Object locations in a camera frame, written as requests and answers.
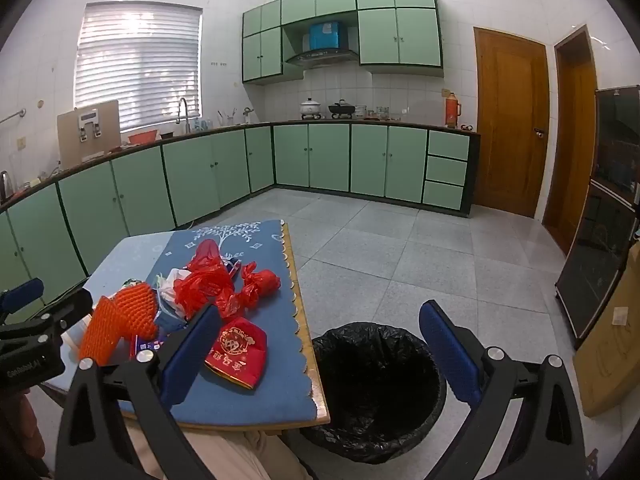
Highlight red gold-printed pouch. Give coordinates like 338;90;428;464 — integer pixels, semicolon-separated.
203;317;267;391

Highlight person's left forearm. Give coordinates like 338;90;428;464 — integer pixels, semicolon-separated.
15;387;58;478

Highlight blue box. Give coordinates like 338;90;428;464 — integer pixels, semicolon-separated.
308;21;348;52

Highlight green base cabinet run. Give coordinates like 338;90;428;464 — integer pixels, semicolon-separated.
0;124;276;306

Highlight green wall cabinet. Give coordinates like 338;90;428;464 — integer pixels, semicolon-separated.
242;0;305;86
281;0;358;27
356;0;445;80

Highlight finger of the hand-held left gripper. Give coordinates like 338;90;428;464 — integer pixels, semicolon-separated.
0;279;46;318
0;289;95;347

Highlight red printed plastic bag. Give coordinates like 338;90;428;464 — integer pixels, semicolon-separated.
216;291;247;322

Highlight black glass-door cabinet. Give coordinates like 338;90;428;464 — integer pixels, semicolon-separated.
555;85;640;341

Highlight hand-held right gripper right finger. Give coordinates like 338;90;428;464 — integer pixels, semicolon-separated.
419;300;586;480

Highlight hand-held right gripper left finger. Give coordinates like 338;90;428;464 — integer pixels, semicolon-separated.
56;304;223;480

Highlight green base cabinet with drawers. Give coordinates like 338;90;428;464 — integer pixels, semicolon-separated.
272;120;482;218

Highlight crumpled red plastic bag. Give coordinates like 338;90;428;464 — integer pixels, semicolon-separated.
172;239;237;323

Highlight knotted red plastic bag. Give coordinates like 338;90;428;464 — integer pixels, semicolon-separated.
239;261;282;309

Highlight wooden door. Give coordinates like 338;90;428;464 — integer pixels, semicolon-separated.
542;25;599;256
473;26;551;219

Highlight dark snack wrapper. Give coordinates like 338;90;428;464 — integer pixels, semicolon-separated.
133;310;187;357

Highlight white plastic bag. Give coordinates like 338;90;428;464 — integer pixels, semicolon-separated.
150;267;191;311

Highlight person's beige pants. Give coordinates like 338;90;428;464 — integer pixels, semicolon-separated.
122;417;311;480

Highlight range hood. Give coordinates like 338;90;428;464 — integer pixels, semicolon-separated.
284;22;360;68

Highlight wooden table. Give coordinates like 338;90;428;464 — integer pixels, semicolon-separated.
42;218;332;436

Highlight orange foam fruit net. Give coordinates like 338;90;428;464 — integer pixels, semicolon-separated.
78;282;160;367

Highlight wooden board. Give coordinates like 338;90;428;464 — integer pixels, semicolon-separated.
56;99;122;162

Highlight white window blind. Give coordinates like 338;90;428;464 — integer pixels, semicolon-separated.
74;2;203;131

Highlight bin with black liner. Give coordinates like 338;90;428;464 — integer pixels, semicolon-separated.
298;322;447;465

